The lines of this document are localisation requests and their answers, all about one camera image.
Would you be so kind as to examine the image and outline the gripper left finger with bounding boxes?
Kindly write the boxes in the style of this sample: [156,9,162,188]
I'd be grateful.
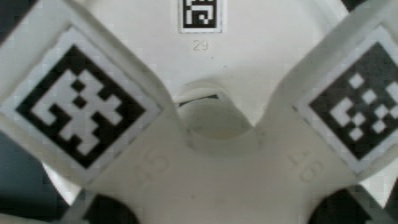
[59,191,140,224]

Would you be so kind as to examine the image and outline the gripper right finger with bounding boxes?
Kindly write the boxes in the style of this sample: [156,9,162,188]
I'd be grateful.
[307,186,398,224]

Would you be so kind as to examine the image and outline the white cylindrical table leg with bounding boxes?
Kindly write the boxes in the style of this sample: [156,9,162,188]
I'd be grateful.
[176,81,254,147]

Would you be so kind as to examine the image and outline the white cross-shaped table base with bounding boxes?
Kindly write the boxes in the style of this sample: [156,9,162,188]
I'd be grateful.
[0,0,398,224]

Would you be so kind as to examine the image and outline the white round table top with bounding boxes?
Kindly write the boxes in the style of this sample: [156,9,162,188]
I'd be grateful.
[34,0,398,199]

